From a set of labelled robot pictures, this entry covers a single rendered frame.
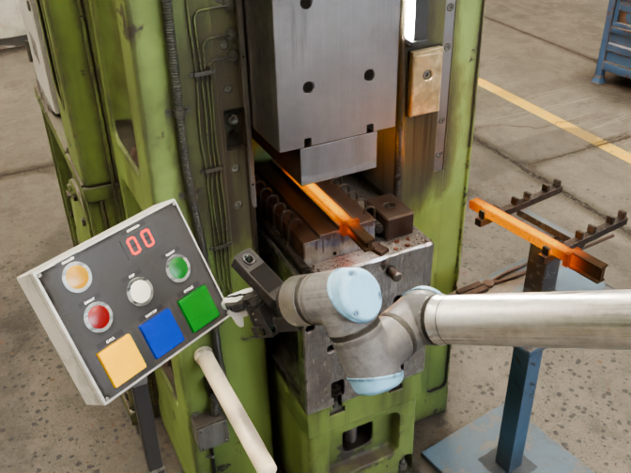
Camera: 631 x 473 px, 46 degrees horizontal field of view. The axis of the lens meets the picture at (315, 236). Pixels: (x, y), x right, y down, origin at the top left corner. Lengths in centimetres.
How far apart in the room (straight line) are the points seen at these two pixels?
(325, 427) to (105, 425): 96
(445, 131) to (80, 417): 165
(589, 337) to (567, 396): 178
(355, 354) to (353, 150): 65
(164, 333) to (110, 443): 126
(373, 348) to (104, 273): 55
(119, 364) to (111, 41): 88
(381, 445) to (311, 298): 124
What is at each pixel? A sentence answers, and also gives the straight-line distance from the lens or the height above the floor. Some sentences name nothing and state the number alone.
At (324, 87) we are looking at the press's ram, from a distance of 162.
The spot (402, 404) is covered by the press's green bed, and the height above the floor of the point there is 36.
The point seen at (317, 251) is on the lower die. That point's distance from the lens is 181.
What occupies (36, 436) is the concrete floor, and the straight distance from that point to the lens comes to 283.
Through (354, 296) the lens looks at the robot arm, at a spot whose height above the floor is 124.
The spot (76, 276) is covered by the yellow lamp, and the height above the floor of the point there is 117.
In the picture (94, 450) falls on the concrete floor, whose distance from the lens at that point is 272.
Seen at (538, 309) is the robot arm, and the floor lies 126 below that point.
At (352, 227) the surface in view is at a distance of 177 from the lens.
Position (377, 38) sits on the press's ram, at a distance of 165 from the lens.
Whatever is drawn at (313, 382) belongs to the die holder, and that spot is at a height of 58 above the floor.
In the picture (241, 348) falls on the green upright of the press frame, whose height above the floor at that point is 59.
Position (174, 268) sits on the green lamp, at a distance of 152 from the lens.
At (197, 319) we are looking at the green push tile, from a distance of 154.
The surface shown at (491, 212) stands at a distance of 194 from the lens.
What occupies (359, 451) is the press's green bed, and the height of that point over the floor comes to 17.
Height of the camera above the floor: 195
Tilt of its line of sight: 32 degrees down
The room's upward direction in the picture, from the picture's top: 1 degrees counter-clockwise
